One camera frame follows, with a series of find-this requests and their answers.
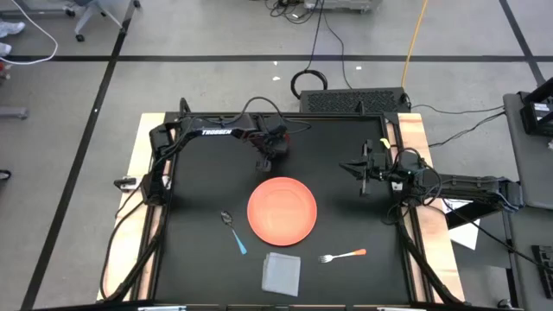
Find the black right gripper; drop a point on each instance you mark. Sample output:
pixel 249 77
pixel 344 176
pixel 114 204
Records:
pixel 378 166

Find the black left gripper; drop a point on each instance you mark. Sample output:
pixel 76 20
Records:
pixel 274 142

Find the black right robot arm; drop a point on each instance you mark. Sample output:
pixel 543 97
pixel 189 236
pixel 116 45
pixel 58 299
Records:
pixel 471 185

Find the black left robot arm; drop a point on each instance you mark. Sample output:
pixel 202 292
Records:
pixel 216 129

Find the pale yellow tag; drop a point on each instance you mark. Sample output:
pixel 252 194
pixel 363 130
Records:
pixel 384 143

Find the black computer case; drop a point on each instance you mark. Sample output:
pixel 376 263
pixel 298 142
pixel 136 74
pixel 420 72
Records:
pixel 352 101

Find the orange round plate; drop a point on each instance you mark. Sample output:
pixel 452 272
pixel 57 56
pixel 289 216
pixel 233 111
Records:
pixel 281 211

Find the black metal beam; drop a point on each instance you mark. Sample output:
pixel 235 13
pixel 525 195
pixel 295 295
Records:
pixel 471 213

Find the white paper sheet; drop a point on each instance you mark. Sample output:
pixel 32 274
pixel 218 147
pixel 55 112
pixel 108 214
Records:
pixel 466 235

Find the grey folded cloth napkin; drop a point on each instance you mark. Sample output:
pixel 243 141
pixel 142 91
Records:
pixel 281 274

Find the grey device housing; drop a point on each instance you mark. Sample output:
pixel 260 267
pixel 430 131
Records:
pixel 341 4

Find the grey cart top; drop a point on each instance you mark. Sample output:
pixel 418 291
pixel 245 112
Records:
pixel 527 151

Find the grey side table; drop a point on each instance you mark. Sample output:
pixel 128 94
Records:
pixel 523 259

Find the black box with label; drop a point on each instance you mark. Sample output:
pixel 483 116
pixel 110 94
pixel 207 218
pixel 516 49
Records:
pixel 540 112

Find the black keyboard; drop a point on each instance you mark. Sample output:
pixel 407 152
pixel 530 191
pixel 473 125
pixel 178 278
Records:
pixel 545 270

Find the grey office chair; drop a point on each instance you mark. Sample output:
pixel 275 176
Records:
pixel 93 10

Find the grey metal table foot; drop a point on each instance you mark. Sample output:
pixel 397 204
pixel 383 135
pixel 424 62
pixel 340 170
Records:
pixel 13 112

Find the person's white shoe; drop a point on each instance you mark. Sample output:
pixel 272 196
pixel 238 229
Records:
pixel 4 48
pixel 10 28

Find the black metal table frame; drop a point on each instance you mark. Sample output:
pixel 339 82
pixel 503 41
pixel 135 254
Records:
pixel 337 116

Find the silver metal bracket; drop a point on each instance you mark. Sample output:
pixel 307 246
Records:
pixel 402 309
pixel 162 308

